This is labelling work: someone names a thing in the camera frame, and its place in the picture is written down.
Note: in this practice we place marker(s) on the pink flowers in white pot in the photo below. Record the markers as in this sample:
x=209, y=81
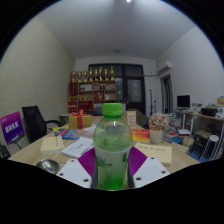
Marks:
x=158, y=121

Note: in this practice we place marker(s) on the small steel cup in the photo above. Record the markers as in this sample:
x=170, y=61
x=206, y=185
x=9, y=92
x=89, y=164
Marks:
x=48, y=165

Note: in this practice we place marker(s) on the dark wooden stool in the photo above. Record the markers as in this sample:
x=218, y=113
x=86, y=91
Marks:
x=201, y=134

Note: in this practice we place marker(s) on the wooden shelf unit with trophies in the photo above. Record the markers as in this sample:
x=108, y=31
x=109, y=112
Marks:
x=88, y=93

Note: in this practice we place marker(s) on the yellow gift box, red ribbon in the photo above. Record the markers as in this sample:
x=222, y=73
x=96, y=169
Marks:
x=75, y=121

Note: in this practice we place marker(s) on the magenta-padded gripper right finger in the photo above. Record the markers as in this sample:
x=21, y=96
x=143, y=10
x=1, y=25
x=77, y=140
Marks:
x=150, y=170

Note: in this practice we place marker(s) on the long wooden side desk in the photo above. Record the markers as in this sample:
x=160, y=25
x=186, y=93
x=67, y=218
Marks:
x=206, y=117

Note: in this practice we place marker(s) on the blue patterned book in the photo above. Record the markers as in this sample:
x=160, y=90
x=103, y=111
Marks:
x=66, y=133

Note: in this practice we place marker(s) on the black computer monitor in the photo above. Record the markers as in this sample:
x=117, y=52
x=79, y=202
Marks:
x=183, y=101

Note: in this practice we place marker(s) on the black office chair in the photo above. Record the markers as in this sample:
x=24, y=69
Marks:
x=33, y=121

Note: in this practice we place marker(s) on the white wall air conditioner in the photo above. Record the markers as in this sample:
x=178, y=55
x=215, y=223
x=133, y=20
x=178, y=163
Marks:
x=164, y=66

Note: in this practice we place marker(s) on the green drink bottle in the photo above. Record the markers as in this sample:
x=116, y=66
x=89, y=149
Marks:
x=112, y=146

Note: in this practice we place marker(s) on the white round stool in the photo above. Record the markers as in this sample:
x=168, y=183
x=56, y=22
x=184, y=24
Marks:
x=213, y=138

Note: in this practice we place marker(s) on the small cream book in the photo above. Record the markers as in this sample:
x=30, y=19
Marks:
x=52, y=144

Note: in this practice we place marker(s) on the orange red book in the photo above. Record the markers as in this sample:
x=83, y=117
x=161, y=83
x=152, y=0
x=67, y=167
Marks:
x=140, y=135

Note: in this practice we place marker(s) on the purple sign board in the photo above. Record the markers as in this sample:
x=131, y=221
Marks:
x=11, y=127

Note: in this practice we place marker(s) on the dark glass double door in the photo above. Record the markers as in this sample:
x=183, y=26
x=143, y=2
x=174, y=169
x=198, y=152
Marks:
x=135, y=90

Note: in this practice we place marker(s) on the standing orange card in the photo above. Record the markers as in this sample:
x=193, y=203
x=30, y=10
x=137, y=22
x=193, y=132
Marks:
x=131, y=119

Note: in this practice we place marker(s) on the white book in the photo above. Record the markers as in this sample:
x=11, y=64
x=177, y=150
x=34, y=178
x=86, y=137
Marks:
x=77, y=147

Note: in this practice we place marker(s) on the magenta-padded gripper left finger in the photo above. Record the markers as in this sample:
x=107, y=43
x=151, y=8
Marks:
x=74, y=172

